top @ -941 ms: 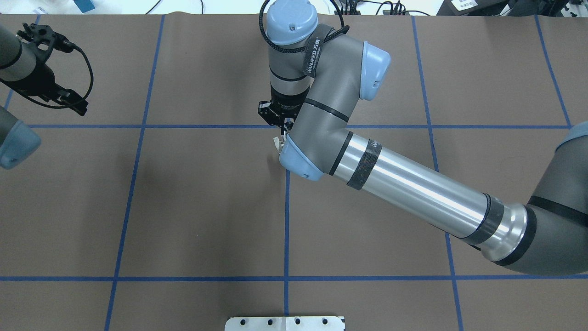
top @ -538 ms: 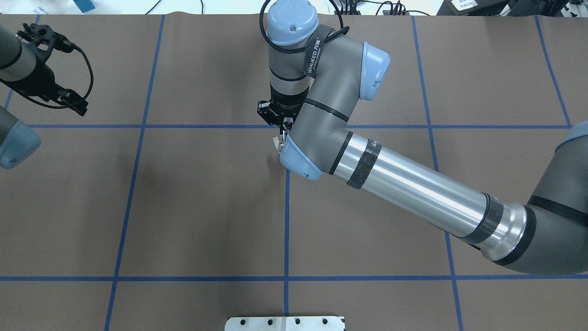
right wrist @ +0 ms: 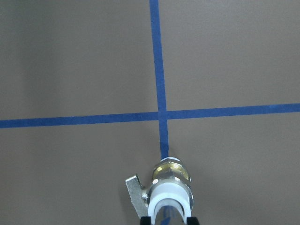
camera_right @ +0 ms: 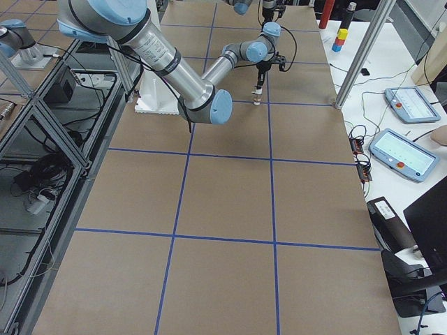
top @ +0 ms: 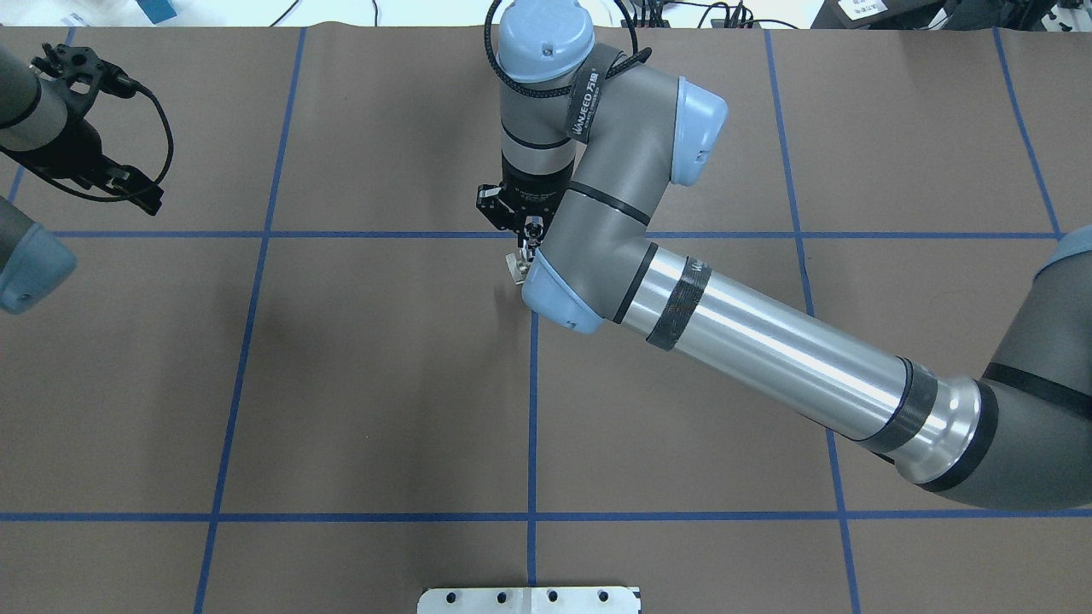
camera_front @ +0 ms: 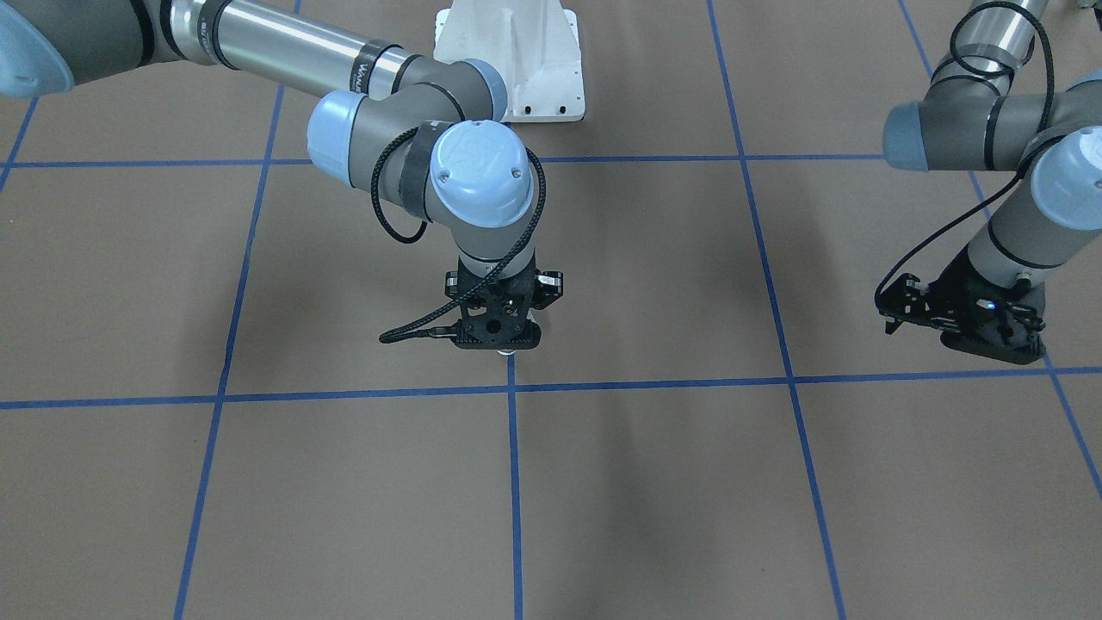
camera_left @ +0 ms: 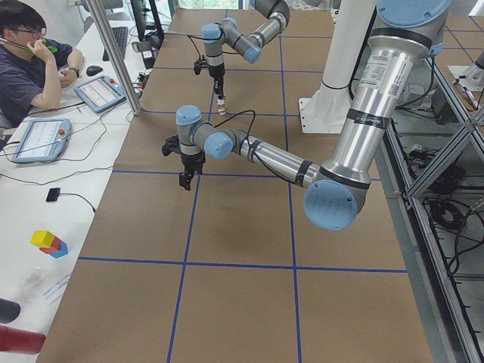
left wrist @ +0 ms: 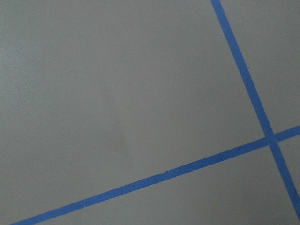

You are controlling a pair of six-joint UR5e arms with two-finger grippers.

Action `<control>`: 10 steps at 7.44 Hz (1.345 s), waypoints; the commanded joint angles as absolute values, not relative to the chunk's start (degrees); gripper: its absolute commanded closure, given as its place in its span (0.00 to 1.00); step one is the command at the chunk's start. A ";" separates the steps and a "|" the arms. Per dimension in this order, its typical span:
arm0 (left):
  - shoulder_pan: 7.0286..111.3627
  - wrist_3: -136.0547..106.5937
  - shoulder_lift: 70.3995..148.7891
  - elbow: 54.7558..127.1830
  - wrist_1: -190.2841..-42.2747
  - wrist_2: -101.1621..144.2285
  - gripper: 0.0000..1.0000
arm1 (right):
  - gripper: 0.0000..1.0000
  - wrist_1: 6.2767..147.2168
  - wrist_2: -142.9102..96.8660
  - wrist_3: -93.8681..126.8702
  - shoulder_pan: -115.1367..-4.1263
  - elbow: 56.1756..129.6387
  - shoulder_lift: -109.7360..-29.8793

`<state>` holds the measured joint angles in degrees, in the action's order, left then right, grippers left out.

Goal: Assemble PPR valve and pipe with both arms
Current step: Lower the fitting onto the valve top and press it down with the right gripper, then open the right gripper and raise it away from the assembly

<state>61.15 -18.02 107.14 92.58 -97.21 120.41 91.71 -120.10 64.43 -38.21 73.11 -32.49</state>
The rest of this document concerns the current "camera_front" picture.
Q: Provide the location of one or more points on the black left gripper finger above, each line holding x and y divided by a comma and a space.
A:
904, 301

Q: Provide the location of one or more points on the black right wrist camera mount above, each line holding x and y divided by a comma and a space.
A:
471, 335

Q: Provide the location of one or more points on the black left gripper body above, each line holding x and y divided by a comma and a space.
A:
954, 288

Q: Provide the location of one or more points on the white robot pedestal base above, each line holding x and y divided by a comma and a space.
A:
534, 46

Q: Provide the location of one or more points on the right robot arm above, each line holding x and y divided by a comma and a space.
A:
195, 89

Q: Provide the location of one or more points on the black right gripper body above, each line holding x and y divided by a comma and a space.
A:
548, 286

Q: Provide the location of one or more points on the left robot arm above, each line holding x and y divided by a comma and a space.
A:
992, 105

